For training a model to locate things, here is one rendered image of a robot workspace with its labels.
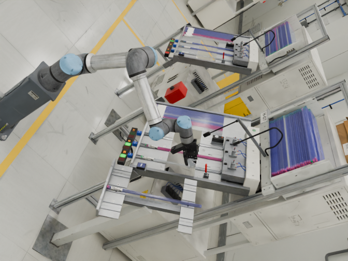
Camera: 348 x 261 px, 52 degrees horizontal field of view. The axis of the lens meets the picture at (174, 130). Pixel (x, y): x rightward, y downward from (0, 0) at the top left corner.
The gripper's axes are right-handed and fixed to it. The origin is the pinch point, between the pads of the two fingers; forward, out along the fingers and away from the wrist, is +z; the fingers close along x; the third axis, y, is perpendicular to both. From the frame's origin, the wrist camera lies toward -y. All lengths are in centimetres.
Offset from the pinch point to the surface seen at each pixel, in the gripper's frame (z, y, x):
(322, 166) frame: -12, 73, -11
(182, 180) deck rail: 2.6, -2.5, -10.0
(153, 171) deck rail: -4.7, -18.9, -10.0
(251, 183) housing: 5.1, 37.3, -8.0
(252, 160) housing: 2.2, 38.1, 7.5
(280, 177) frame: -3, 53, -11
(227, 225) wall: 194, 5, 106
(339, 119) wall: 126, 135, 215
